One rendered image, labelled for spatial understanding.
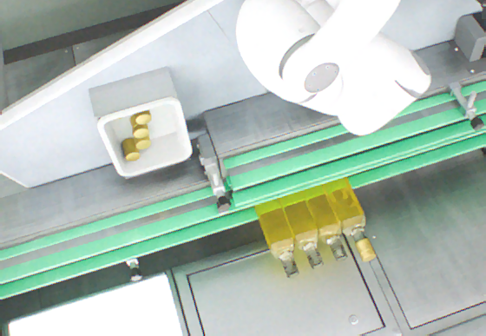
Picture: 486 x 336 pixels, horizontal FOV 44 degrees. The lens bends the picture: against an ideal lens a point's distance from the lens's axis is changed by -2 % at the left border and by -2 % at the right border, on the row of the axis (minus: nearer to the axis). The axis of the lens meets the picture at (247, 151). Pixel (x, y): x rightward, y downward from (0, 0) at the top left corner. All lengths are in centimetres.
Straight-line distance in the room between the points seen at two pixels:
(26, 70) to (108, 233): 81
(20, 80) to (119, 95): 84
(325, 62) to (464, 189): 101
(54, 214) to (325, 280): 66
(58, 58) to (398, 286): 127
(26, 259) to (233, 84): 62
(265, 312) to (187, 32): 68
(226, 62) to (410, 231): 66
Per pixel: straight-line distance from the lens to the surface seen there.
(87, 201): 147
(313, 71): 77
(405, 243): 162
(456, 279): 160
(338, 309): 149
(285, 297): 150
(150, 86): 126
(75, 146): 144
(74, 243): 146
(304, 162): 136
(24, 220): 150
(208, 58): 131
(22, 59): 217
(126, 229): 144
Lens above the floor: 162
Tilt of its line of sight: 32 degrees down
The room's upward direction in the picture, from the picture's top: 159 degrees clockwise
